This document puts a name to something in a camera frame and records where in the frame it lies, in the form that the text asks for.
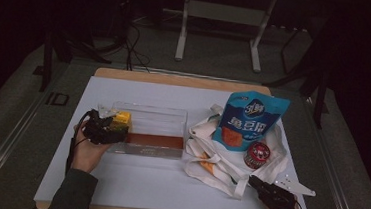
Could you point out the red round can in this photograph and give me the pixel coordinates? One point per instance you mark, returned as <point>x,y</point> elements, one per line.
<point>257,155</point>

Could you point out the clear plastic tray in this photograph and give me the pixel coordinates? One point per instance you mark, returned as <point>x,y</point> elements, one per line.
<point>158,122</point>

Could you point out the long brown box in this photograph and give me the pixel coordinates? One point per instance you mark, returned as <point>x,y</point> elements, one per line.
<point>155,141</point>

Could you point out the white patterned tote bag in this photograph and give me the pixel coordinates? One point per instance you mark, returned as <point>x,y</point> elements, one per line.
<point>224,174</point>

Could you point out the blue snack pouch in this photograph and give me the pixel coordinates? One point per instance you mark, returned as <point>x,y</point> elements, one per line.
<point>252,123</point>

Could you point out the white metal desk frame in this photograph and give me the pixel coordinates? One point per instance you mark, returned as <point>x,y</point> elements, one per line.
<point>224,12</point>

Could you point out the person's left hand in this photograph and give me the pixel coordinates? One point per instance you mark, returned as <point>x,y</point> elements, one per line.
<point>87,155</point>

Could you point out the black rectangular floor bracket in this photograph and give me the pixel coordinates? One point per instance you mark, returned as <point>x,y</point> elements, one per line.
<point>57,98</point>

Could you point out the white table mat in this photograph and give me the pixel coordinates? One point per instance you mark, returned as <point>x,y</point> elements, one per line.
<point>134,180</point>

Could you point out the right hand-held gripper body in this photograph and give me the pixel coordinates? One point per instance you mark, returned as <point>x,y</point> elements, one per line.
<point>274,200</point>

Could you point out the black metal stand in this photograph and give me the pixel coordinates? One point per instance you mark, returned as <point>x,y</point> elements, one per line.
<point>316,78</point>
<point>57,46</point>

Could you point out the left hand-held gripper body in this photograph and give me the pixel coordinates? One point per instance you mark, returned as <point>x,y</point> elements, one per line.
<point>99,131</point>

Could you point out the yellow drink carton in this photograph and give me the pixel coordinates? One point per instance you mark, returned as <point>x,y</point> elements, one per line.
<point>122,118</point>

